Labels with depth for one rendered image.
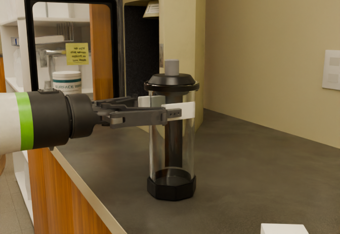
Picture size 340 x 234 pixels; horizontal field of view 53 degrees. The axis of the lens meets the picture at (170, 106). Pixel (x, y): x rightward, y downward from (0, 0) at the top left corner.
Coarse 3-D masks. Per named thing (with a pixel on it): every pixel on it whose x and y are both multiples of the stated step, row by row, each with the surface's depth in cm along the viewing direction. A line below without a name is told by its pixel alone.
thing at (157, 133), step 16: (160, 96) 62; (176, 96) 62; (192, 96) 64; (160, 128) 64; (176, 128) 63; (192, 128) 66; (160, 144) 64; (176, 144) 64; (192, 144) 66; (160, 160) 65; (176, 160) 64; (192, 160) 67; (160, 176) 66; (176, 176) 65; (192, 176) 68
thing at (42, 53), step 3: (39, 51) 112; (42, 51) 112; (45, 51) 112; (39, 54) 112; (42, 54) 112; (45, 54) 112; (42, 57) 112; (45, 57) 113; (42, 60) 112; (45, 60) 113; (42, 63) 113; (45, 63) 113; (42, 66) 113; (45, 66) 113
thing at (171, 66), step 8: (168, 64) 64; (176, 64) 64; (168, 72) 64; (176, 72) 64; (152, 80) 64; (160, 80) 62; (168, 80) 62; (176, 80) 62; (184, 80) 62; (192, 80) 64
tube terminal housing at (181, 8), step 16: (128, 0) 116; (144, 0) 109; (160, 0) 97; (176, 0) 98; (192, 0) 100; (160, 16) 98; (176, 16) 98; (192, 16) 101; (160, 32) 99; (176, 32) 99; (192, 32) 102; (176, 48) 100; (192, 48) 103; (192, 64) 104; (144, 128) 115
